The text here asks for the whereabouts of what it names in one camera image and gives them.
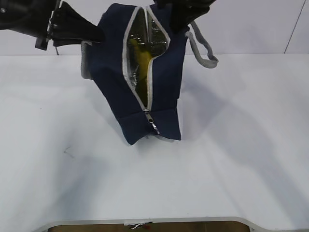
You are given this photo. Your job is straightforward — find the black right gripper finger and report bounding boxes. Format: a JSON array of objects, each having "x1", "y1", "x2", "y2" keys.
[{"x1": 169, "y1": 0, "x2": 215, "y2": 33}]

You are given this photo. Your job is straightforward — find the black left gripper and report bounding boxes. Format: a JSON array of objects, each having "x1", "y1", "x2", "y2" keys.
[{"x1": 0, "y1": 0, "x2": 105, "y2": 51}]

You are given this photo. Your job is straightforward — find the yellow banana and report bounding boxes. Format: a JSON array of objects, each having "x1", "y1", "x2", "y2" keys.
[{"x1": 129, "y1": 38, "x2": 154, "y2": 102}]

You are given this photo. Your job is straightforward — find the navy blue lunch bag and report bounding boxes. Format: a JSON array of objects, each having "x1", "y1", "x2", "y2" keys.
[{"x1": 81, "y1": 0, "x2": 218, "y2": 145}]

